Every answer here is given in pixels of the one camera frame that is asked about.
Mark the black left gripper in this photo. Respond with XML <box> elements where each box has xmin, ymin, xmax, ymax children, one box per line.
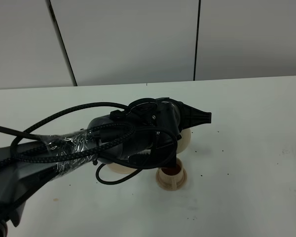
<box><xmin>87</xmin><ymin>97</ymin><xmax>212</xmax><ymax>170</ymax></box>

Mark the beige teapot with lid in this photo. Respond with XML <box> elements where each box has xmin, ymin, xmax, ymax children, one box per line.
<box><xmin>176</xmin><ymin>128</ymin><xmax>191</xmax><ymax>154</ymax></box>

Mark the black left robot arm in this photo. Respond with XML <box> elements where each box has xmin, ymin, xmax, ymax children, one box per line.
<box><xmin>0</xmin><ymin>97</ymin><xmax>212</xmax><ymax>237</ymax></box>

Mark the round beige teapot saucer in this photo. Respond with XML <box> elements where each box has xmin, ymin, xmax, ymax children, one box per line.
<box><xmin>107</xmin><ymin>163</ymin><xmax>136</xmax><ymax>174</ymax></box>

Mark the beige teacup near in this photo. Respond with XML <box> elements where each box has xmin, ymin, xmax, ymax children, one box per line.
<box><xmin>155</xmin><ymin>158</ymin><xmax>187</xmax><ymax>191</ymax></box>

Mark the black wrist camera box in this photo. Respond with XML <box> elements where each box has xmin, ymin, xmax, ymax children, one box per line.
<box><xmin>127</xmin><ymin>129</ymin><xmax>181</xmax><ymax>170</ymax></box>

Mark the black braided camera cable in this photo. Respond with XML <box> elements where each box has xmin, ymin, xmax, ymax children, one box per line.
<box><xmin>0</xmin><ymin>98</ymin><xmax>178</xmax><ymax>186</ymax></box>

